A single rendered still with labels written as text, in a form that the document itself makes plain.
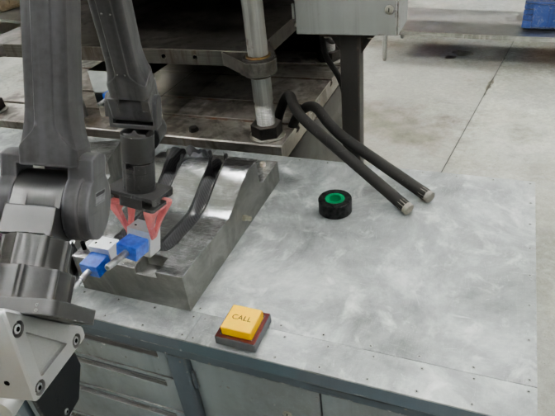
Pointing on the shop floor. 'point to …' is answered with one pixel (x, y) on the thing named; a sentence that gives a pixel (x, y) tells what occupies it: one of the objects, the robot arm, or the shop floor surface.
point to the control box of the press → (349, 44)
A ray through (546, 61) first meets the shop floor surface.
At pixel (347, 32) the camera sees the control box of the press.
